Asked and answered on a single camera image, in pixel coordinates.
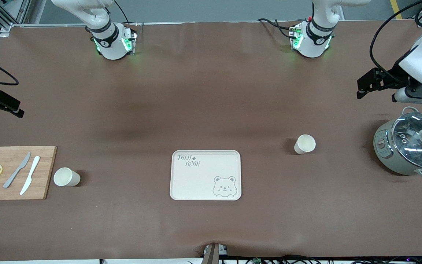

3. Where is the wooden cutting board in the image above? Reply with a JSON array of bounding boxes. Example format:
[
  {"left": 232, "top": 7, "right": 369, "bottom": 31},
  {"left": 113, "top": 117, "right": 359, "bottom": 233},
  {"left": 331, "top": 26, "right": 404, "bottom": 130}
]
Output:
[{"left": 0, "top": 146, "right": 58, "bottom": 201}]

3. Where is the white plastic knife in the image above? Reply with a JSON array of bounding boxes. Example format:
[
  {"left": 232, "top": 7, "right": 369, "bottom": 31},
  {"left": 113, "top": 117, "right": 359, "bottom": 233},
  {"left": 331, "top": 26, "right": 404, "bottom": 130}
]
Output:
[{"left": 20, "top": 156, "right": 41, "bottom": 195}]

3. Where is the brown table cover sheet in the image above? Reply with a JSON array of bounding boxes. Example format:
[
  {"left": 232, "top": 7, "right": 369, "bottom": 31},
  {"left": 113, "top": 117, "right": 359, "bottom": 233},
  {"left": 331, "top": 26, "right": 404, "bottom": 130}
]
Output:
[{"left": 0, "top": 20, "right": 422, "bottom": 261}]

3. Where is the black arm base cable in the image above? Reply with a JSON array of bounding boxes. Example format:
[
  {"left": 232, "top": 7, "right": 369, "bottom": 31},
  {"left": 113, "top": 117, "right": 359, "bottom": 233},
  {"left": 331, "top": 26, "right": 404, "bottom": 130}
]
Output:
[
  {"left": 113, "top": 0, "right": 130, "bottom": 24},
  {"left": 257, "top": 17, "right": 293, "bottom": 37}
]

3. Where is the white IKEA cup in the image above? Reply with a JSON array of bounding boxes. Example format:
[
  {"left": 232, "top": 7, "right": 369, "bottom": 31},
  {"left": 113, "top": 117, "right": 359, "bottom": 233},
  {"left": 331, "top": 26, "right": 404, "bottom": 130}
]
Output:
[
  {"left": 294, "top": 134, "right": 317, "bottom": 155},
  {"left": 53, "top": 167, "right": 81, "bottom": 187}
]

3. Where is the grey plastic knife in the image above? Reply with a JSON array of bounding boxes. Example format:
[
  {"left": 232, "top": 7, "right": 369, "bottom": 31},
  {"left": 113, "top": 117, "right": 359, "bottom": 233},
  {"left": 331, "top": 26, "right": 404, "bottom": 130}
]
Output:
[{"left": 3, "top": 152, "right": 32, "bottom": 189}]

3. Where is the cream tray with bear print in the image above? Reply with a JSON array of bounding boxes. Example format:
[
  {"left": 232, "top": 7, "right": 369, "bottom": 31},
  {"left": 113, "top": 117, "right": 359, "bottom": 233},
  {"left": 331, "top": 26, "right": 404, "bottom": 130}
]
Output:
[{"left": 170, "top": 150, "right": 242, "bottom": 201}]

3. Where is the glass pot lid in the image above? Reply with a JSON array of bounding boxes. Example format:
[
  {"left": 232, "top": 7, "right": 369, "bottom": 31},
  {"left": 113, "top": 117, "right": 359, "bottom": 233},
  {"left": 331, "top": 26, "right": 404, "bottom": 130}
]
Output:
[{"left": 392, "top": 112, "right": 422, "bottom": 170}]

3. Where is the sage green electric pot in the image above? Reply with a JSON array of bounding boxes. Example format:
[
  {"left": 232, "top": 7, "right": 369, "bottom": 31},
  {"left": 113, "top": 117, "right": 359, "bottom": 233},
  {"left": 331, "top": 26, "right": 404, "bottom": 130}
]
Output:
[{"left": 373, "top": 106, "right": 422, "bottom": 180}]

